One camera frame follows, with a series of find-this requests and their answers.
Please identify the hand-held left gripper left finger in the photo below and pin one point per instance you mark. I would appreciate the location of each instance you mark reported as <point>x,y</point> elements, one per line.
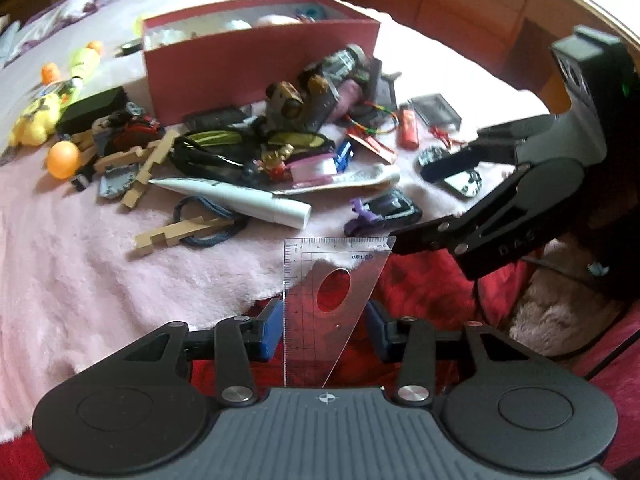
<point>272,330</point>

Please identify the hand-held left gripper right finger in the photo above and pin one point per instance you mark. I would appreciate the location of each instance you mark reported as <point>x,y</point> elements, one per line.
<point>378,332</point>

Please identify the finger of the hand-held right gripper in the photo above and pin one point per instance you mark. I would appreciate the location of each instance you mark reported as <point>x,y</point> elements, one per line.
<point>435,235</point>
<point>465,157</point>

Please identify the clear set square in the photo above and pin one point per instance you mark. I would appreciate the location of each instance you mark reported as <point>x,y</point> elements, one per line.
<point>305,310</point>

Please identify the red cardboard box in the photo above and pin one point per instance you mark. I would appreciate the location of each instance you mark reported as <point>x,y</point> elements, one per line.
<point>260,67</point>

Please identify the black silver gadget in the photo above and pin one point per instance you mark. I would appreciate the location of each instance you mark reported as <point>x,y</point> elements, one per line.
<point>465,185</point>

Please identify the small black gadget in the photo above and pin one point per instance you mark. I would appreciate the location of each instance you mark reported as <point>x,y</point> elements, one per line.
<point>431,156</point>

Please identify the red blanket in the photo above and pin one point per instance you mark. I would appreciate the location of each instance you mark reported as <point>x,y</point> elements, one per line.
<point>440,280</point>

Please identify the purple black toy car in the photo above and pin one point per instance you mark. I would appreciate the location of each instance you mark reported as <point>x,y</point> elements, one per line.
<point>387,207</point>

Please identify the clear plastic case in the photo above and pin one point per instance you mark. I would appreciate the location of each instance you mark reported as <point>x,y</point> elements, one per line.
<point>435,110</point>

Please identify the red lighter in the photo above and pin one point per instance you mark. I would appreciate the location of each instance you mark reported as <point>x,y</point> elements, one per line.
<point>407,127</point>

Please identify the red paper packet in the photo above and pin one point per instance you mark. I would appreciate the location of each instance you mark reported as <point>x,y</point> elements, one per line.
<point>372,149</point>

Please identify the flat silver tube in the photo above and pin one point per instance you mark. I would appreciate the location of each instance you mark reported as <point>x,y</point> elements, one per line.
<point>360,177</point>

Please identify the dark grey plastic stand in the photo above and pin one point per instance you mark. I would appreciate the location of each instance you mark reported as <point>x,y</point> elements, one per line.
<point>385,85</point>

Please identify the small blue toy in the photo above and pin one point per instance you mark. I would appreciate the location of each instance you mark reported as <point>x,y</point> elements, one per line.
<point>343,155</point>

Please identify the pink pouch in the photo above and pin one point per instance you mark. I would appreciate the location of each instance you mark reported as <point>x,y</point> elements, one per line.
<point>350,95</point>

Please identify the white tube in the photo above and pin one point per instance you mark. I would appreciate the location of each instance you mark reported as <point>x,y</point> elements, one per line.
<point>240,195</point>

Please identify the beige fluffy cushion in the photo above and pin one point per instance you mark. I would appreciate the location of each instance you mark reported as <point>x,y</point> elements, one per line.
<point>555,305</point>

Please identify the pink eraser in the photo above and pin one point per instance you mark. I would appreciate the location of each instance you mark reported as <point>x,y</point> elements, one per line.
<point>312,167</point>

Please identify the wooden puzzle piece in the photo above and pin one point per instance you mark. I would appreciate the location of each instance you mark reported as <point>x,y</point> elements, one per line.
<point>165,234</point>
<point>142,160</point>

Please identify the wooden dresser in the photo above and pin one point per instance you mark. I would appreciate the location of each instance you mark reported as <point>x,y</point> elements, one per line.
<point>475,5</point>

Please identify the small toy figure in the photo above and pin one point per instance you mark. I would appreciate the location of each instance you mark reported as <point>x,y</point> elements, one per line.
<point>275,160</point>

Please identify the pink fluffy blanket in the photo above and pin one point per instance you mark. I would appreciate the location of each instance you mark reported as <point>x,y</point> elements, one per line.
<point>100,285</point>

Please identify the brown toy robot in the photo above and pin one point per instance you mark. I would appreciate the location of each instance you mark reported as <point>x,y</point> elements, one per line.
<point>287,102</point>

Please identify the black goggles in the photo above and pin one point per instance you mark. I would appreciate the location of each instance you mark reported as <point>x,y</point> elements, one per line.
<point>220,139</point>

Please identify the grey plastic toy part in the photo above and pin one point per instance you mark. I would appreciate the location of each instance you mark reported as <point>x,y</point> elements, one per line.
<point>117,182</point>

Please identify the black flat wallet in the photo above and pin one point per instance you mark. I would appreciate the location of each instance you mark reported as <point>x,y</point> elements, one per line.
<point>215,119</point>

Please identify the pink plush toy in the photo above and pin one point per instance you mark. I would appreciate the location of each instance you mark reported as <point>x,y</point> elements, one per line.
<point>275,19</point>

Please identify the white shuttlecock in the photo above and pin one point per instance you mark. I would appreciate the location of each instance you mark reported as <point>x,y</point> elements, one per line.
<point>235,24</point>
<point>167,36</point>

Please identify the orange ping pong ball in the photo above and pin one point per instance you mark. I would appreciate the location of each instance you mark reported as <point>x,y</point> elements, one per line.
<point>50,71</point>
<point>62,159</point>
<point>95,47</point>

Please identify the black rectangular case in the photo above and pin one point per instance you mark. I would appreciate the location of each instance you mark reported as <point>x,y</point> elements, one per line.
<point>92,107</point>

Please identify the yellow plush bear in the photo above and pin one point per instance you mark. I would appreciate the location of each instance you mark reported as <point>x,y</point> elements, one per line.
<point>35,122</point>

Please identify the black tape roll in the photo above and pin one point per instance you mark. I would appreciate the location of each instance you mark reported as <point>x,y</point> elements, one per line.
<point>129,48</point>

